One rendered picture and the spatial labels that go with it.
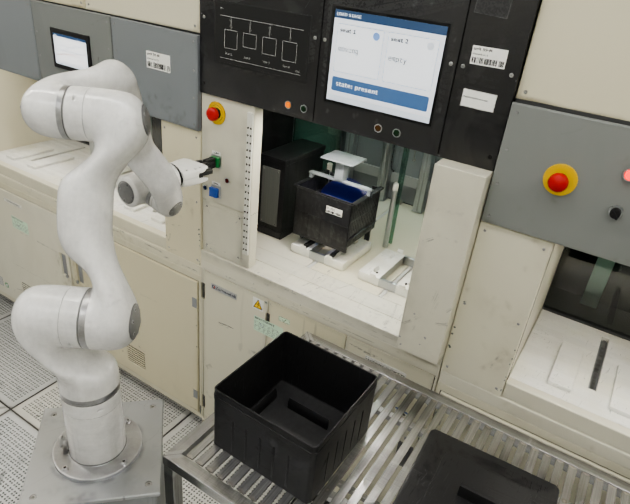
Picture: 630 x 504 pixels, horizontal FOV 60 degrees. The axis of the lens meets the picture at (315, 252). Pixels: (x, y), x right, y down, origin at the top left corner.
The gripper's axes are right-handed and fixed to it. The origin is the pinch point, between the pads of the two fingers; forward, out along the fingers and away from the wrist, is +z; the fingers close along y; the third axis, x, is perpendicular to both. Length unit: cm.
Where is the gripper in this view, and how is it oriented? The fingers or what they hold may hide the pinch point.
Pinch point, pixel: (209, 163)
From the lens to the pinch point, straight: 170.2
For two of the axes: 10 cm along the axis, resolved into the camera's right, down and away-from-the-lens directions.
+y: 8.4, 3.3, -4.3
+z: 5.3, -3.6, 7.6
